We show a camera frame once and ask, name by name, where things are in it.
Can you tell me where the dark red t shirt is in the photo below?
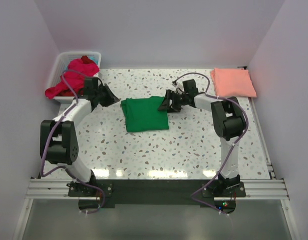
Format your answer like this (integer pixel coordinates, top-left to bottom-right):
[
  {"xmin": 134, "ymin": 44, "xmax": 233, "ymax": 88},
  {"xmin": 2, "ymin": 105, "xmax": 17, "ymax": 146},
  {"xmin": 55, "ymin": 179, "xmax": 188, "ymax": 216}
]
[{"xmin": 81, "ymin": 55, "xmax": 94, "ymax": 64}]

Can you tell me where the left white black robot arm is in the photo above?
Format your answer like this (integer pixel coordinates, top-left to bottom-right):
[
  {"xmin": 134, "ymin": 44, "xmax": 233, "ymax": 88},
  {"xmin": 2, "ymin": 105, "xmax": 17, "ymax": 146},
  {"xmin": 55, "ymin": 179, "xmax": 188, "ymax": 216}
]
[{"xmin": 40, "ymin": 76, "xmax": 119, "ymax": 196}]

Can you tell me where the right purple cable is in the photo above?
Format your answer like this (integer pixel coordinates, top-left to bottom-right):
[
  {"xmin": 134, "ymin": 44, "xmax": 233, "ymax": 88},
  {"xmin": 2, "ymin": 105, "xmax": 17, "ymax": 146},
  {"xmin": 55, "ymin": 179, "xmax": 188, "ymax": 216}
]
[{"xmin": 171, "ymin": 72, "xmax": 250, "ymax": 210}]

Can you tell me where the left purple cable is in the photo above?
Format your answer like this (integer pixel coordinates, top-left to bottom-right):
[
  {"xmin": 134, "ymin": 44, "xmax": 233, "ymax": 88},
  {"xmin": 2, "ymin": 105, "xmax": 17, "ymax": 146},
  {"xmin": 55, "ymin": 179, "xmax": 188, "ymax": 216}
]
[{"xmin": 40, "ymin": 69, "xmax": 106, "ymax": 215}]

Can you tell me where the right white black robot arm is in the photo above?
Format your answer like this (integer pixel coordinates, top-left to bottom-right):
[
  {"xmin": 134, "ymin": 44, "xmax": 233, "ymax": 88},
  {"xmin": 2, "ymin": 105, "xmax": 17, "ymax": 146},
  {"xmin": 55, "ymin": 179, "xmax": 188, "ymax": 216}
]
[{"xmin": 158, "ymin": 79, "xmax": 248, "ymax": 197}]

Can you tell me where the purple cable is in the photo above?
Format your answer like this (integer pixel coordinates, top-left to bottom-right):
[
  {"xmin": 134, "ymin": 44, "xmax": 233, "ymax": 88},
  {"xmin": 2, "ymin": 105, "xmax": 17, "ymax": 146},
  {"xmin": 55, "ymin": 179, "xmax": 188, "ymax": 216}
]
[
  {"xmin": 171, "ymin": 72, "xmax": 250, "ymax": 210},
  {"xmin": 40, "ymin": 69, "xmax": 106, "ymax": 215}
]

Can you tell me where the folded salmon pink t shirt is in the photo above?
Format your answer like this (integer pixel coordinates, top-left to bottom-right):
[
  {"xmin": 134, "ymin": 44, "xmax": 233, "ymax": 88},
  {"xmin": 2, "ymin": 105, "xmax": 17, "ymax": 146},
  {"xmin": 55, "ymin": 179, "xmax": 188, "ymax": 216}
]
[{"xmin": 210, "ymin": 68, "xmax": 257, "ymax": 98}]

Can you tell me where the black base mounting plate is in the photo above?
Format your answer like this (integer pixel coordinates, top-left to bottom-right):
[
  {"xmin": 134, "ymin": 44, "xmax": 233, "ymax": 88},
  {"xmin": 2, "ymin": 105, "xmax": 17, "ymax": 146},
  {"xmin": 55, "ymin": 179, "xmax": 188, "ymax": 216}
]
[{"xmin": 67, "ymin": 179, "xmax": 246, "ymax": 210}]

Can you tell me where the crumpled magenta t shirt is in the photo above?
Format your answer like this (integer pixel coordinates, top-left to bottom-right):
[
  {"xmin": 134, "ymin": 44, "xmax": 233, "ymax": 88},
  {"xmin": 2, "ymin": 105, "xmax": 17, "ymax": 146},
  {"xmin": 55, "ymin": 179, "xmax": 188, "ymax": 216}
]
[{"xmin": 45, "ymin": 58, "xmax": 100, "ymax": 99}]

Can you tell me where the white plastic laundry basket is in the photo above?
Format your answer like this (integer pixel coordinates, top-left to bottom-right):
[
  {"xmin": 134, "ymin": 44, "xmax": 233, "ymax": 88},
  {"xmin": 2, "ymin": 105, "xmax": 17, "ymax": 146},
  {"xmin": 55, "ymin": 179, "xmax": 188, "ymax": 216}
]
[{"xmin": 47, "ymin": 51, "xmax": 101, "ymax": 104}]

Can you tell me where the aluminium frame rail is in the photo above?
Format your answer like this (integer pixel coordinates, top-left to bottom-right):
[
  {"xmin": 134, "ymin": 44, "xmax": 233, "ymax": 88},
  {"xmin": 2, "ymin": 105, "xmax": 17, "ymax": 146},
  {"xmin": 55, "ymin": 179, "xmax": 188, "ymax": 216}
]
[{"xmin": 25, "ymin": 179, "xmax": 289, "ymax": 200}]

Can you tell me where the green t shirt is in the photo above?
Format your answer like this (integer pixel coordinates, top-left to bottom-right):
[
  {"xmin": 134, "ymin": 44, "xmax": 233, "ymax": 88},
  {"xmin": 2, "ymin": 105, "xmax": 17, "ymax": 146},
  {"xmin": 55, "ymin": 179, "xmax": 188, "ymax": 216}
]
[{"xmin": 121, "ymin": 96, "xmax": 169, "ymax": 133}]

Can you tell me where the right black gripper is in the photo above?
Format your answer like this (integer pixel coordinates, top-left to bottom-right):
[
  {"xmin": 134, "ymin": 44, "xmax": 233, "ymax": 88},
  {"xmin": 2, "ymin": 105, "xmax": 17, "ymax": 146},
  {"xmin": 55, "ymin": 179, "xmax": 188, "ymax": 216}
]
[{"xmin": 158, "ymin": 90, "xmax": 188, "ymax": 114}]

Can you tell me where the teal garment in basket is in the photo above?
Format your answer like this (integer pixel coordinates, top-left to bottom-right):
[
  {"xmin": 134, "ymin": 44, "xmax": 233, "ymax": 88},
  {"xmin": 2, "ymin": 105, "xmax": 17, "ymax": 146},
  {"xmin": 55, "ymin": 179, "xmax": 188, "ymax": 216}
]
[{"xmin": 89, "ymin": 55, "xmax": 99, "ymax": 64}]

